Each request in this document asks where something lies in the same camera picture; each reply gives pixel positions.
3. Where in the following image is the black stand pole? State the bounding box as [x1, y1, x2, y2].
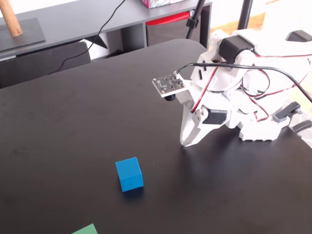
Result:
[237, 0, 254, 31]

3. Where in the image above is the red black servo wire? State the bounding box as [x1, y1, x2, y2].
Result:
[191, 65, 219, 114]
[241, 54, 312, 123]

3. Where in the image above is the wooden pole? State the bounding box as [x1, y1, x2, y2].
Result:
[0, 0, 23, 38]

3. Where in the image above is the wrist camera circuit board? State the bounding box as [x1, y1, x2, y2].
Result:
[152, 70, 188, 102]

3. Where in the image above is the blue cube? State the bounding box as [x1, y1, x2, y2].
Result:
[115, 156, 144, 193]

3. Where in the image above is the colourful patterned box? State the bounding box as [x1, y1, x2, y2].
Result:
[139, 0, 186, 9]

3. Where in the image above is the thin black power cable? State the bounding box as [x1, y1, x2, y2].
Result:
[48, 0, 125, 74]

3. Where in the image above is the white panel with black triangle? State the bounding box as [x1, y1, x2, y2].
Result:
[82, 32, 122, 62]

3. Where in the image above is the black clamp lever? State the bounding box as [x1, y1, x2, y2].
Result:
[291, 120, 312, 134]

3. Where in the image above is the large dark storage bin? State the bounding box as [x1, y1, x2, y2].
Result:
[0, 40, 92, 89]

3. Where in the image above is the grey black table clamp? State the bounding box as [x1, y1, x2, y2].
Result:
[272, 101, 304, 123]

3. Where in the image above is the grey shelf unit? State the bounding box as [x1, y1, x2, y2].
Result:
[0, 0, 213, 64]

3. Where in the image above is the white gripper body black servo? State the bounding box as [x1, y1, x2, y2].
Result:
[175, 52, 245, 128]

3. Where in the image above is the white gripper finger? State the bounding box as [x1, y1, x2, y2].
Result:
[188, 109, 213, 148]
[179, 102, 196, 147]

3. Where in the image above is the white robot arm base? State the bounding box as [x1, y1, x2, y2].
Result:
[238, 114, 293, 142]

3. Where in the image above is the black camera cable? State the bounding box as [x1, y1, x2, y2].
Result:
[177, 62, 312, 103]

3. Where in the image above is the black tripod leg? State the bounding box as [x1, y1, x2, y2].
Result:
[185, 0, 207, 40]

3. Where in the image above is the green cube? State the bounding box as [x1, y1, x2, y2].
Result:
[71, 223, 98, 234]

